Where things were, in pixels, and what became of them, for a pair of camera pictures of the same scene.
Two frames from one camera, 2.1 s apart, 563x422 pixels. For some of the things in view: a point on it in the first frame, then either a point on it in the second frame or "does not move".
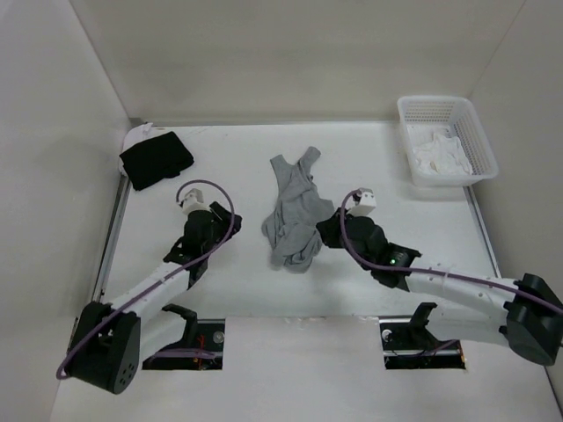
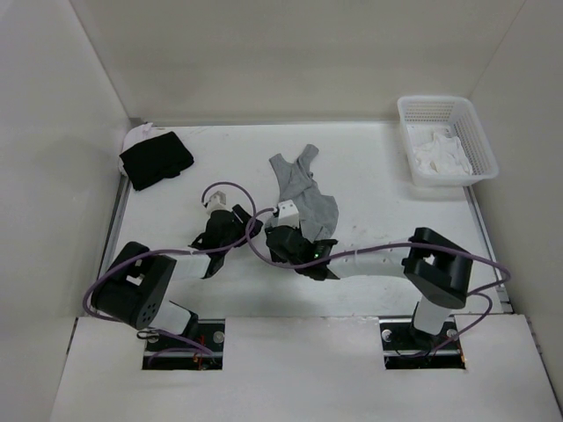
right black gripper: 328,229 → 276,257
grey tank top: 293,227 does not move
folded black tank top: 156,160 does not move
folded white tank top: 136,136 does not move
